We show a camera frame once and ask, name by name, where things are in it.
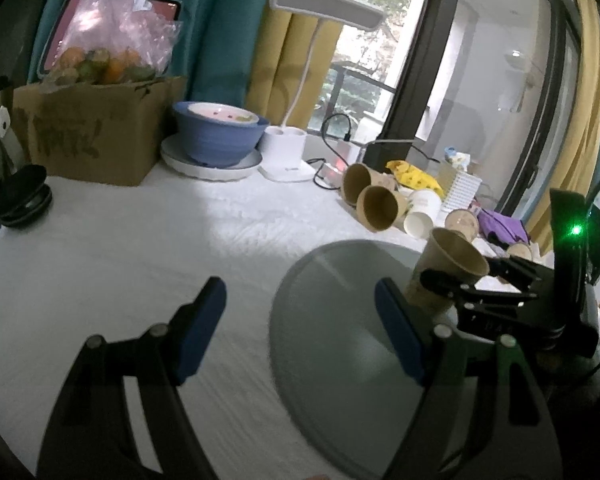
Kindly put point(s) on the white desk lamp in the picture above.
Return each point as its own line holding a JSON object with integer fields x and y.
{"x": 325, "y": 2}

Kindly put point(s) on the yellow snack packet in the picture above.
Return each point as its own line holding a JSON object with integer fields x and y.
{"x": 415, "y": 177}

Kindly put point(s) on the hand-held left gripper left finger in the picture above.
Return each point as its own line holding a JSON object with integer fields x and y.
{"x": 200, "y": 332}

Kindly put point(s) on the tablet with pink screen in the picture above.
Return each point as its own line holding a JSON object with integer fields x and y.
{"x": 65, "y": 15}

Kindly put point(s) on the small white tag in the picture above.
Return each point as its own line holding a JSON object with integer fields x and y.
{"x": 2, "y": 121}

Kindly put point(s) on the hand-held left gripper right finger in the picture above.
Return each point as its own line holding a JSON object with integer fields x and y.
{"x": 399, "y": 332}

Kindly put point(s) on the white power strip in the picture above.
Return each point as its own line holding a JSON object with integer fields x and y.
{"x": 330, "y": 174}

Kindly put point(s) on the brown paper cup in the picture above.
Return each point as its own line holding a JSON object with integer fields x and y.
{"x": 447, "y": 255}
{"x": 377, "y": 207}
{"x": 356, "y": 182}

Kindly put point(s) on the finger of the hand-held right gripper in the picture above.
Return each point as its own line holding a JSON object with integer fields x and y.
{"x": 447, "y": 285}
{"x": 522, "y": 270}

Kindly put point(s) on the cardboard box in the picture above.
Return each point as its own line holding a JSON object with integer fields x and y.
{"x": 100, "y": 130}

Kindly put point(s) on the teal curtain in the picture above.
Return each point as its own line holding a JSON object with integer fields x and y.
{"x": 220, "y": 30}

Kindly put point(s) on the white dish with food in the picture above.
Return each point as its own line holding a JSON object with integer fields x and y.
{"x": 220, "y": 111}

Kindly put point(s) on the white round plate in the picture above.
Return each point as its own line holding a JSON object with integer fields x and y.
{"x": 180, "y": 160}

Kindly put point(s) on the grey round plate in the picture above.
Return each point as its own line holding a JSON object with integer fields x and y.
{"x": 340, "y": 320}

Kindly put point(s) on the printed beige paper cup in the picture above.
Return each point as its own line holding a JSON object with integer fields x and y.
{"x": 462, "y": 221}
{"x": 520, "y": 251}

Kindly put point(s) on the white charger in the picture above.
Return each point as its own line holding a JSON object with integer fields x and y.
{"x": 349, "y": 151}

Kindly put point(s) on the yellow curtain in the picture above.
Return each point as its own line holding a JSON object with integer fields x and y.
{"x": 285, "y": 60}
{"x": 582, "y": 110}

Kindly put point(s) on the plastic bag of fruit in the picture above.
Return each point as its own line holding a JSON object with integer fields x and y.
{"x": 115, "y": 30}

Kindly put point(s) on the blue ribbed bowl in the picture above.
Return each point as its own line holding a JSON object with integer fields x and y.
{"x": 217, "y": 140}

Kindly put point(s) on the white slotted basket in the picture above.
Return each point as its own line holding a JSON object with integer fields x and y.
{"x": 460, "y": 187}

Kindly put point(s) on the white paper cup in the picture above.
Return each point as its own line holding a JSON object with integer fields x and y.
{"x": 422, "y": 212}

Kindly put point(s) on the purple cloth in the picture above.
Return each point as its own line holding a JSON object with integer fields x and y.
{"x": 500, "y": 227}

